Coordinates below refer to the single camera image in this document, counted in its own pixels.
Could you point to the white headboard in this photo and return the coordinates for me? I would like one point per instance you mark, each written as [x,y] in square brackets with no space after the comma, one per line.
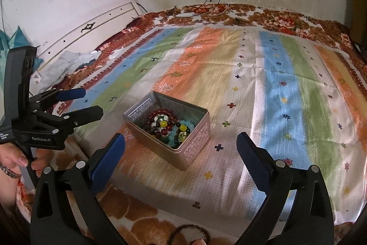
[109,15]

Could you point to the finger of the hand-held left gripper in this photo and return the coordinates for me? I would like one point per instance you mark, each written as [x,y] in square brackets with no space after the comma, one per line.
[70,93]
[89,114]

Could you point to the grey cloth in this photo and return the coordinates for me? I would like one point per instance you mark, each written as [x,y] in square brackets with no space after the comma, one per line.
[66,64]

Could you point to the striped colourful mat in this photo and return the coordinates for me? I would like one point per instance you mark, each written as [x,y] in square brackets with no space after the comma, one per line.
[258,90]

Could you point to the brown floral blanket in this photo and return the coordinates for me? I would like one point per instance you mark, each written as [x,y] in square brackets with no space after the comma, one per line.
[272,15]

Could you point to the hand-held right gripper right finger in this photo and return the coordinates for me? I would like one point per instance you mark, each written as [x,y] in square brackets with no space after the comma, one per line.
[252,161]

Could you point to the teal pillow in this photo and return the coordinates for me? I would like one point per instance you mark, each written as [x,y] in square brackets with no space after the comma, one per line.
[17,38]

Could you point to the person's left hand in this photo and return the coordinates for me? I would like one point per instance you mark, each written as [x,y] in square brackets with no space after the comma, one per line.
[11,156]

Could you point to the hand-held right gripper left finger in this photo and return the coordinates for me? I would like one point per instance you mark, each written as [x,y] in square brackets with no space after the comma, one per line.
[107,161]

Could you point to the person's left forearm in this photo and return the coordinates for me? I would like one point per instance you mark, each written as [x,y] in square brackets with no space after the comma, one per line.
[7,190]

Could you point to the silver tin box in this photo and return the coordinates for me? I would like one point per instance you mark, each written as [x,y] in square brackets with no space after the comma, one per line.
[195,144]

